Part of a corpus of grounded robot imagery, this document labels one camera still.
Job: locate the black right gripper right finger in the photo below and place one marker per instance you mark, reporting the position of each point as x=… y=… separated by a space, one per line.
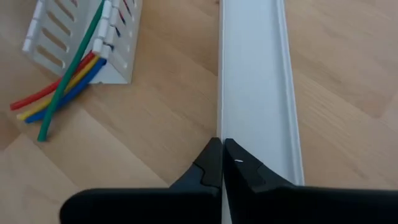
x=280 y=207

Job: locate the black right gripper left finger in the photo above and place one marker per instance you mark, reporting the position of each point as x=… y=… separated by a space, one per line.
x=171 y=207

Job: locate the white duct cover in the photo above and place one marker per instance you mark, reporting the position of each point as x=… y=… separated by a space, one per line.
x=255 y=77

